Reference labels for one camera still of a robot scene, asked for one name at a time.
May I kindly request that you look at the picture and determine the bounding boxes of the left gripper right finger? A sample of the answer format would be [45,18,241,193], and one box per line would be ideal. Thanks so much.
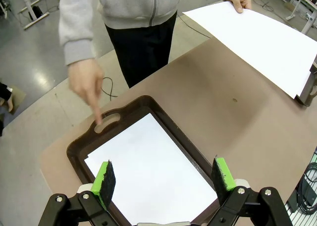
[210,157,293,226]

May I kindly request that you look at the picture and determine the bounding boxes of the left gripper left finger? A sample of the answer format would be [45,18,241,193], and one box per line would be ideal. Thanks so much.
[38,160,117,226]

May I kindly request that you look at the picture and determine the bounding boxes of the white A4 sheet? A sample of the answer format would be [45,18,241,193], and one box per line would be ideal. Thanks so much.
[84,113,218,226]

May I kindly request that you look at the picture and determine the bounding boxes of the white A4 paper stack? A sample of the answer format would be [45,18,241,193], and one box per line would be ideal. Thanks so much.
[182,1,317,100]

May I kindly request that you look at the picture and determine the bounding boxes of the person's right forearm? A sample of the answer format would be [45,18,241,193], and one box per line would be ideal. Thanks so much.
[58,0,100,67]

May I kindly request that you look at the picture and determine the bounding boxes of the person's right hand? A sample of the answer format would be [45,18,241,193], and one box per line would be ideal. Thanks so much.
[68,58,105,125]

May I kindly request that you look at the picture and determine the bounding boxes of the brown plastic tray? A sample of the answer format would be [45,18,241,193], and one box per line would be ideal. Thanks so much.
[295,61,317,107]
[66,95,223,226]

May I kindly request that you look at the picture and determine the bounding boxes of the person in striped dark jacket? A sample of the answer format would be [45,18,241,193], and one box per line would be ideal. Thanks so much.
[0,82,14,137]

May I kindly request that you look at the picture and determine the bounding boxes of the person in grey hoodie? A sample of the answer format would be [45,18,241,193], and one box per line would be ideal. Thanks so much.
[58,0,226,88]

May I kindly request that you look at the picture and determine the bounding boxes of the black cable bundle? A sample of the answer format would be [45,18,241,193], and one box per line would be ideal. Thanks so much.
[296,161,317,214]

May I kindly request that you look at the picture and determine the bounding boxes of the black floor cable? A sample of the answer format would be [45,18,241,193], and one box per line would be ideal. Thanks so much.
[101,76,118,102]

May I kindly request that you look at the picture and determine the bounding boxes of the white desk leg frame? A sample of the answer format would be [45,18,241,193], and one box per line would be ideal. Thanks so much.
[18,0,50,30]

